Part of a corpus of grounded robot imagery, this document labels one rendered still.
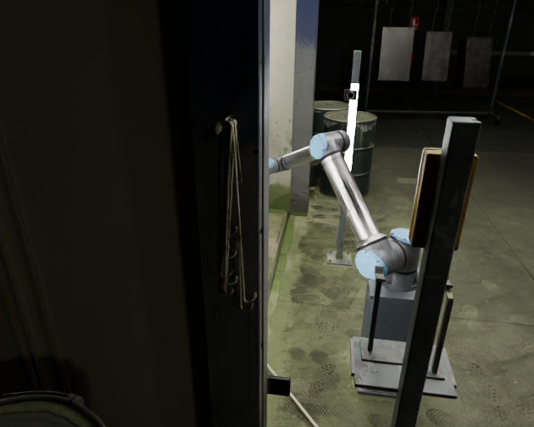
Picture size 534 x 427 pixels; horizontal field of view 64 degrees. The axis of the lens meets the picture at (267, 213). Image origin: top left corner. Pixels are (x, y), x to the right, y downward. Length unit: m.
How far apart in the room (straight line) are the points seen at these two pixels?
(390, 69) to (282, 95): 4.96
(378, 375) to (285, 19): 3.11
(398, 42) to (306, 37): 5.01
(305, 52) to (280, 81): 0.33
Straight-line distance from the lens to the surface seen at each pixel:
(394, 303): 2.17
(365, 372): 1.52
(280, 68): 3.98
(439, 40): 9.03
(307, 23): 3.94
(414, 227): 1.17
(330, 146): 2.06
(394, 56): 8.79
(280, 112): 4.04
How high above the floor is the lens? 1.84
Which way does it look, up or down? 25 degrees down
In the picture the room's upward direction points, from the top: straight up
